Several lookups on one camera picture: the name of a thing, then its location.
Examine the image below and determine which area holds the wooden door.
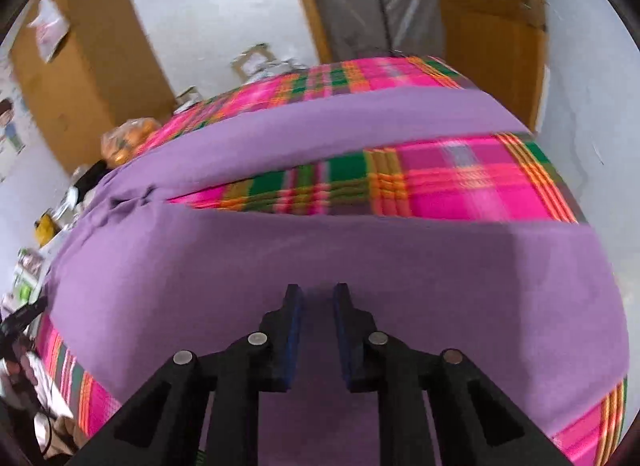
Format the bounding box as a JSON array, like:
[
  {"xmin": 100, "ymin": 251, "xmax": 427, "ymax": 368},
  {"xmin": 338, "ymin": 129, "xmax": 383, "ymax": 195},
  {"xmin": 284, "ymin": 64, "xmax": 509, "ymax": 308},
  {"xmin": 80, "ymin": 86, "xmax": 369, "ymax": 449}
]
[{"xmin": 440, "ymin": 0, "xmax": 547, "ymax": 130}]

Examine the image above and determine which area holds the purple knit sweater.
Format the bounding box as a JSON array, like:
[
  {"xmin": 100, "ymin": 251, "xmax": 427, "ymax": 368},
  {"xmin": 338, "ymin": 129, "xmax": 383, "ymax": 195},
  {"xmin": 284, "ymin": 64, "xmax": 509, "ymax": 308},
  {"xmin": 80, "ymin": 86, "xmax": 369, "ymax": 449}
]
[{"xmin": 41, "ymin": 84, "xmax": 632, "ymax": 466}]

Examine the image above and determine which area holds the wooden wardrobe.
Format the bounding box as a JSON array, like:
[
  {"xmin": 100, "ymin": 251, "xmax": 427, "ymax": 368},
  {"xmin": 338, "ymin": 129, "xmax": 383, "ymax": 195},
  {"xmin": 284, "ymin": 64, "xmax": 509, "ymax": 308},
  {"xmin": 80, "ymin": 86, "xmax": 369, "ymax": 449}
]
[{"xmin": 10, "ymin": 0, "xmax": 175, "ymax": 173}]

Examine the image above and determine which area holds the bag of oranges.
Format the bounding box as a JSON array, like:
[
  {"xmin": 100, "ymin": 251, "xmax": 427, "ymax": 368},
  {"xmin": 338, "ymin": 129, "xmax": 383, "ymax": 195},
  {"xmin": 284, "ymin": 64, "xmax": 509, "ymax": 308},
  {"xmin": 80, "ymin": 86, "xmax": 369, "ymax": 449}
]
[{"xmin": 101, "ymin": 118, "xmax": 160, "ymax": 169}]

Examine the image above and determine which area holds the cardboard box with label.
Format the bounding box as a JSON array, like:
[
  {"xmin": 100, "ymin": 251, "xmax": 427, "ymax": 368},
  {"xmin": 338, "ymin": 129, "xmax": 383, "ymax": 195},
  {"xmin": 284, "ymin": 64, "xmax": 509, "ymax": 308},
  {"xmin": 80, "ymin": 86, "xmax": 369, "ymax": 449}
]
[{"xmin": 231, "ymin": 43, "xmax": 276, "ymax": 82}]

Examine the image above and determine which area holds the yellow shopping bag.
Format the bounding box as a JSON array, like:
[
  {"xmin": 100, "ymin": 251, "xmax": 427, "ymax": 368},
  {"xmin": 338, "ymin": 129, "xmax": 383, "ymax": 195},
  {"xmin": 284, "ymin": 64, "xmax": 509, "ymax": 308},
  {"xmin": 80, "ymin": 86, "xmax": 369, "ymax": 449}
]
[{"xmin": 34, "ymin": 212, "xmax": 61, "ymax": 248}]

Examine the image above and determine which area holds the pink plaid bed cover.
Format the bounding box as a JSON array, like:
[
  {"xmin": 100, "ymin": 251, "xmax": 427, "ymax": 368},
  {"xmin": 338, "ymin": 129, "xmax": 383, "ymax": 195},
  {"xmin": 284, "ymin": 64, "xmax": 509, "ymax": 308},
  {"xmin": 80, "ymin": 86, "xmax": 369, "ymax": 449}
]
[{"xmin": 34, "ymin": 55, "xmax": 629, "ymax": 466}]

